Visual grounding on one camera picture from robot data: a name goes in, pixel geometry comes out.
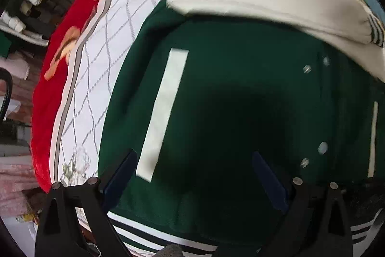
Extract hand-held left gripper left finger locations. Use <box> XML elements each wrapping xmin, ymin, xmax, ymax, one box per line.
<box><xmin>34</xmin><ymin>149</ymin><xmax>138</xmax><ymax>257</ymax></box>

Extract pile of folded clothes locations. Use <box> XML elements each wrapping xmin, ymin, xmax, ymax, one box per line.
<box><xmin>0</xmin><ymin>0</ymin><xmax>76</xmax><ymax>59</ymax></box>

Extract pink lace cloth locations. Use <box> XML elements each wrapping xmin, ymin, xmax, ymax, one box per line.
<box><xmin>0</xmin><ymin>155</ymin><xmax>45</xmax><ymax>217</ymax></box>

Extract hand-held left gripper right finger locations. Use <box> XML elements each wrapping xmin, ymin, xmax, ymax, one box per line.
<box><xmin>251</xmin><ymin>151</ymin><xmax>353</xmax><ymax>257</ymax></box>

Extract red floral printed blanket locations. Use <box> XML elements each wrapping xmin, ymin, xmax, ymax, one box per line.
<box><xmin>30</xmin><ymin>0</ymin><xmax>385</xmax><ymax>233</ymax></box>

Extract green varsity jacket white sleeves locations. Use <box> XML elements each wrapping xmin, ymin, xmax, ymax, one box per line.
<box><xmin>97</xmin><ymin>0</ymin><xmax>385</xmax><ymax>257</ymax></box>

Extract black curved bar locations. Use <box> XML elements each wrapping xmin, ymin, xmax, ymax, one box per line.
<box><xmin>0</xmin><ymin>67</ymin><xmax>14</xmax><ymax>125</ymax></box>

